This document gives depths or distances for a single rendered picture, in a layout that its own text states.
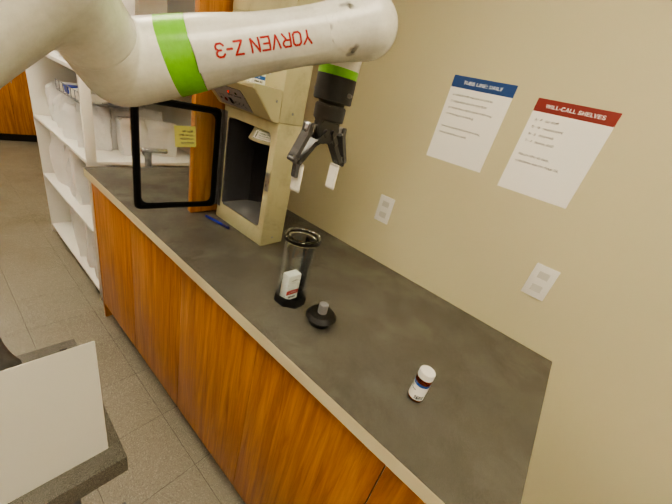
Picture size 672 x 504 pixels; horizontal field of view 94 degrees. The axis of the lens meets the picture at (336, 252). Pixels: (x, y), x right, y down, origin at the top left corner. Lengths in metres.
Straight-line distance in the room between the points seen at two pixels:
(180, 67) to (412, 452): 0.81
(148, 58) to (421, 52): 0.98
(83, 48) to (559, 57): 1.12
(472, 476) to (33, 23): 0.95
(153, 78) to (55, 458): 0.58
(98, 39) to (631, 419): 1.55
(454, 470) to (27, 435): 0.70
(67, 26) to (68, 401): 0.47
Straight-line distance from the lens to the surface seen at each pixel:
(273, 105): 1.12
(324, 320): 0.90
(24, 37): 0.52
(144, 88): 0.63
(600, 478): 1.56
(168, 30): 0.62
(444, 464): 0.79
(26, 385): 0.55
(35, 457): 0.65
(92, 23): 0.55
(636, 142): 1.19
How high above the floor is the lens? 1.53
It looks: 26 degrees down
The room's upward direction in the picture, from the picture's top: 15 degrees clockwise
